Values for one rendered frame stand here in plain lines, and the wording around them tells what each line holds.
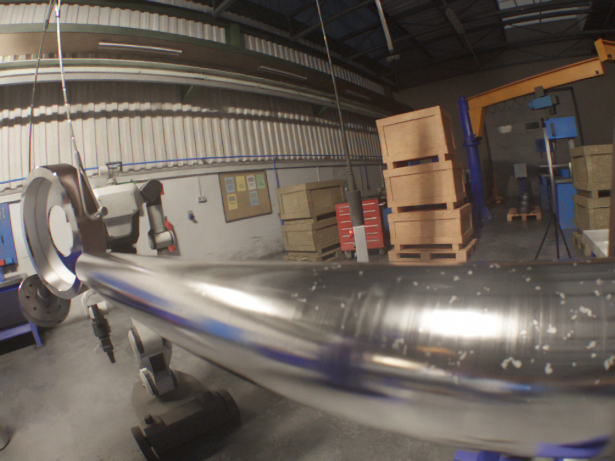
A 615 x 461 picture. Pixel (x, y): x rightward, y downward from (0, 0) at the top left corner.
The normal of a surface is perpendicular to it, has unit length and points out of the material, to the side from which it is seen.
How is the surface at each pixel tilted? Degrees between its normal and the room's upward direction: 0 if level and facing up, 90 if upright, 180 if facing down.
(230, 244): 90
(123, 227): 90
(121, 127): 90
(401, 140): 90
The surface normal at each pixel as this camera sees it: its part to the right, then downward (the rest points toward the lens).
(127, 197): 0.68, -0.02
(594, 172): -0.54, 0.18
